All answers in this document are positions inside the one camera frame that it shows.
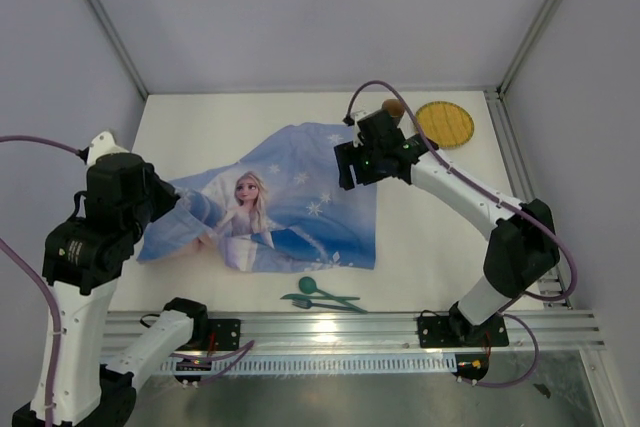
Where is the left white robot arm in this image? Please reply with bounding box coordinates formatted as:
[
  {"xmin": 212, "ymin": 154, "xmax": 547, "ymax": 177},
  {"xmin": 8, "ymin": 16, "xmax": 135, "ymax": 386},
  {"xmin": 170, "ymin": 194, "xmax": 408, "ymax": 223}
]
[{"xmin": 7, "ymin": 131, "xmax": 210, "ymax": 426}]

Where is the teal plastic knife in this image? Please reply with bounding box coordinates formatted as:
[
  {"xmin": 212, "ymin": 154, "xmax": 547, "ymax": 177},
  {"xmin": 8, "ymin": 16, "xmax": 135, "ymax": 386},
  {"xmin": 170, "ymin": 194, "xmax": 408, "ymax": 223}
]
[{"xmin": 280, "ymin": 293, "xmax": 360, "ymax": 301}]

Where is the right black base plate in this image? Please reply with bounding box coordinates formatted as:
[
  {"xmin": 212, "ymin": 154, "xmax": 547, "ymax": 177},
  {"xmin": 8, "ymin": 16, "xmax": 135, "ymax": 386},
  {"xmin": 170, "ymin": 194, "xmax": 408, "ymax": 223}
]
[{"xmin": 416, "ymin": 315, "xmax": 510, "ymax": 348}]

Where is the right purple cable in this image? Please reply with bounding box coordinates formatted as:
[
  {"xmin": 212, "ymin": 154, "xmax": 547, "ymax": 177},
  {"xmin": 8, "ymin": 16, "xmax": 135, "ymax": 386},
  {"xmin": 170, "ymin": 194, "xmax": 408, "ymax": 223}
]
[{"xmin": 343, "ymin": 80, "xmax": 581, "ymax": 388}]

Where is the blue pink Elsa cloth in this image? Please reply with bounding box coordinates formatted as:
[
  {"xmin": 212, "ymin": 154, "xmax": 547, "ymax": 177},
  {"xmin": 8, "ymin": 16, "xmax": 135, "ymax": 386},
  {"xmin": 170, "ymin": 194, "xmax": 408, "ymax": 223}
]
[{"xmin": 137, "ymin": 123, "xmax": 377, "ymax": 273}]

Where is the white slotted cable duct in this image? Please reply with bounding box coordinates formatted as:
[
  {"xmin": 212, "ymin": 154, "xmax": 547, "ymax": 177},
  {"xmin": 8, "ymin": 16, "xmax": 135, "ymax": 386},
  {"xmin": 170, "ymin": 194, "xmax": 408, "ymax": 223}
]
[{"xmin": 156, "ymin": 352, "xmax": 458, "ymax": 377}]

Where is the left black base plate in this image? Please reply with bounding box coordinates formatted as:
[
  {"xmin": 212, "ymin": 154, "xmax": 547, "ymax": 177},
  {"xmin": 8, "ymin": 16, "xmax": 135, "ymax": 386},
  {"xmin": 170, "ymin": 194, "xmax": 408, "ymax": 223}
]
[{"xmin": 199, "ymin": 318, "xmax": 242, "ymax": 352}]

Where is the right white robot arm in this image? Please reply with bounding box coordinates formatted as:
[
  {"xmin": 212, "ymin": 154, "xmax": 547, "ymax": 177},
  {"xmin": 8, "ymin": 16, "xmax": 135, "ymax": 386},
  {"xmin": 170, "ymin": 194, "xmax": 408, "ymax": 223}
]
[{"xmin": 334, "ymin": 110, "xmax": 560, "ymax": 345}]

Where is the yellow woven round plate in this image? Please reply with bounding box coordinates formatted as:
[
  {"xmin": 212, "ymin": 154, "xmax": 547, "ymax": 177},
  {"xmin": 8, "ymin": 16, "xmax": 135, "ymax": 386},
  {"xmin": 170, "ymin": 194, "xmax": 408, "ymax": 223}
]
[{"xmin": 416, "ymin": 101, "xmax": 475, "ymax": 149}]

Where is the dark teal plastic fork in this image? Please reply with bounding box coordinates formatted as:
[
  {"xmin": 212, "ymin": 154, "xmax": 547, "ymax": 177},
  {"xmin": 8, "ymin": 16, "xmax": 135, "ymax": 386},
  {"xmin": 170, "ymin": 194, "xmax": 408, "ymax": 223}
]
[{"xmin": 292, "ymin": 299, "xmax": 366, "ymax": 314}]

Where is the right aluminium side rail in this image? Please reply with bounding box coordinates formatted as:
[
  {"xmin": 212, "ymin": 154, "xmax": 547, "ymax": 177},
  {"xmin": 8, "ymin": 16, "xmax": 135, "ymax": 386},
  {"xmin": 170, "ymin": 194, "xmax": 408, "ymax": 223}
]
[{"xmin": 484, "ymin": 90, "xmax": 573, "ymax": 310}]

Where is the aluminium front rail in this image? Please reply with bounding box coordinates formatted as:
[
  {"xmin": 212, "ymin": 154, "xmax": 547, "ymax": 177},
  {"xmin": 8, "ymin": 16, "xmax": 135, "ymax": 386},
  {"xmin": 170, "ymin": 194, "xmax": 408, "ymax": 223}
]
[{"xmin": 99, "ymin": 310, "xmax": 606, "ymax": 356}]

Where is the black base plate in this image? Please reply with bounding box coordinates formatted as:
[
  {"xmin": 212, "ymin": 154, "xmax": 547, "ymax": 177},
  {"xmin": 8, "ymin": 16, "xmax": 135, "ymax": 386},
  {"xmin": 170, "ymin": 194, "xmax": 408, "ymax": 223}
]
[
  {"xmin": 199, "ymin": 318, "xmax": 242, "ymax": 352},
  {"xmin": 416, "ymin": 315, "xmax": 510, "ymax": 348}
]

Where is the teal plastic spoon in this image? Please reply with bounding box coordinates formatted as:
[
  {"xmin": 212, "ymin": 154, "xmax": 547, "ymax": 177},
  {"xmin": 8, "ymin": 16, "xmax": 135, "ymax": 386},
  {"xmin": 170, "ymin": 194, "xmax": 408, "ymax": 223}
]
[{"xmin": 298, "ymin": 276, "xmax": 361, "ymax": 309}]

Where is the purple cable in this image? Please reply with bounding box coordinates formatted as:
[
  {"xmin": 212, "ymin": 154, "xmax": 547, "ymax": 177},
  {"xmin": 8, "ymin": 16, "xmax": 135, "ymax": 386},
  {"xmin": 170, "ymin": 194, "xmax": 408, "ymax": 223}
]
[
  {"xmin": 0, "ymin": 135, "xmax": 256, "ymax": 423},
  {"xmin": 343, "ymin": 80, "xmax": 581, "ymax": 388}
]

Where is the brown paper cup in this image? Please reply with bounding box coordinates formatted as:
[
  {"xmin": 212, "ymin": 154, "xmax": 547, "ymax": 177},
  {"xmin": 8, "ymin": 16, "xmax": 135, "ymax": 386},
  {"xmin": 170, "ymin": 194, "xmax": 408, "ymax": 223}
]
[{"xmin": 381, "ymin": 99, "xmax": 405, "ymax": 127}]

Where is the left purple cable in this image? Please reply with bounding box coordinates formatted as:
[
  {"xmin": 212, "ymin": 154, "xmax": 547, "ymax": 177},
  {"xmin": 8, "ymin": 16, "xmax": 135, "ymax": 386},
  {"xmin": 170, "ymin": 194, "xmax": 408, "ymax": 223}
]
[{"xmin": 0, "ymin": 135, "xmax": 256, "ymax": 423}]

